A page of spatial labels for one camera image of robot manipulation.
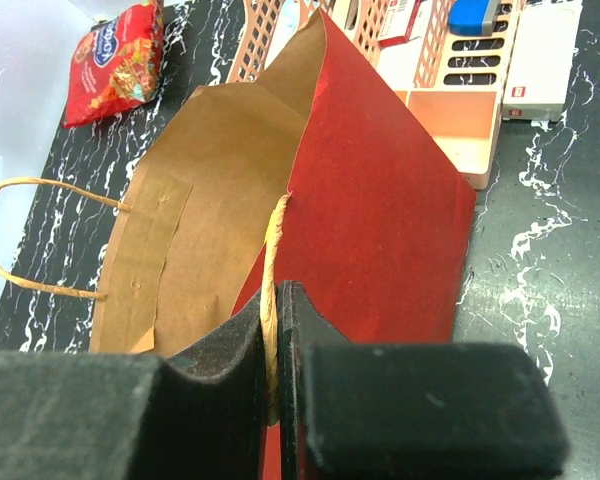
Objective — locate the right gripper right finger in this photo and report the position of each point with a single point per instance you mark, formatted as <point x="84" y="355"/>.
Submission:
<point x="408" y="411"/>

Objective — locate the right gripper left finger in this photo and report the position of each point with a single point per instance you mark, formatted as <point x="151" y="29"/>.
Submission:
<point x="197" y="415"/>

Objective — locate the red paper bag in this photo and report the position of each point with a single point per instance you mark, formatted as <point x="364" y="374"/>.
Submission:
<point x="367" y="212"/>

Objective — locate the red cookie snack bag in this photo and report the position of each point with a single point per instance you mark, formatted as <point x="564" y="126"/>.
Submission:
<point x="115" y="68"/>

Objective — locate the pink desk organizer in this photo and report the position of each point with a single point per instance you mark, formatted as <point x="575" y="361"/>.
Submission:
<point x="454" y="85"/>

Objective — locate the white red card box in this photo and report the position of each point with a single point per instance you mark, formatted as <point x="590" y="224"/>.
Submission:
<point x="403" y="22"/>

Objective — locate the blue eraser block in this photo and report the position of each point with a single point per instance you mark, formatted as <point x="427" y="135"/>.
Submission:
<point x="473" y="18"/>

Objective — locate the white box beside organizer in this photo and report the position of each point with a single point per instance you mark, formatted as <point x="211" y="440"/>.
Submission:
<point x="541" y="61"/>

